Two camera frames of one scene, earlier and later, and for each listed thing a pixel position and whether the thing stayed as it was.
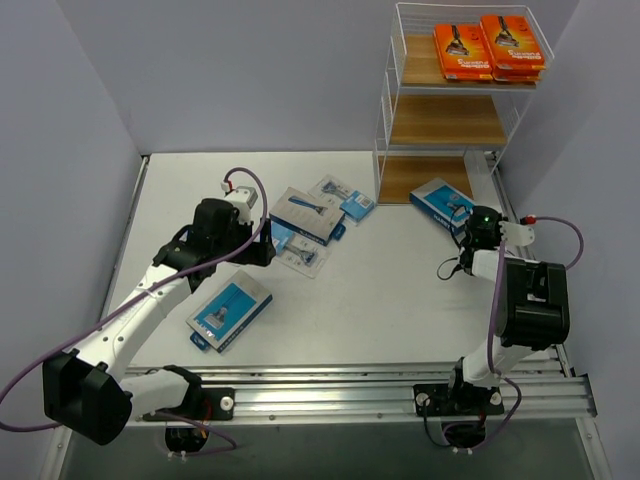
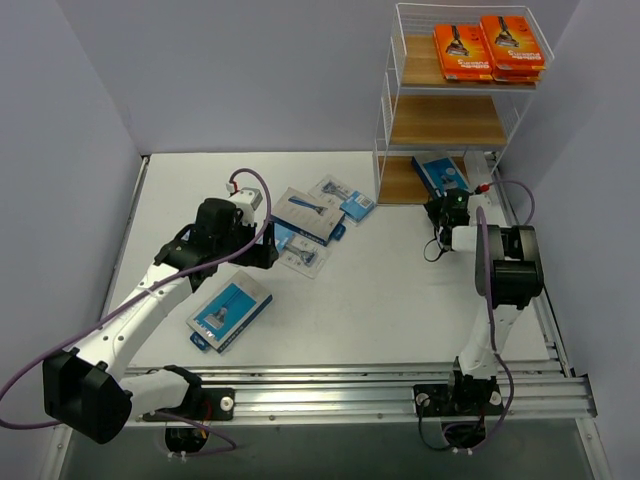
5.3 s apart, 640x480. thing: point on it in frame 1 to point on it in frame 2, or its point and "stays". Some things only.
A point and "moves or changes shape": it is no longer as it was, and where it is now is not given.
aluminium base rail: x=533 y=391 stays
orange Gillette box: x=464 y=51 stays
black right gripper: x=476 y=236 to x=439 y=215
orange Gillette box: x=513 y=42 stays
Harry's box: x=443 y=204 moves or changes shape
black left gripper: x=260 y=246 stays
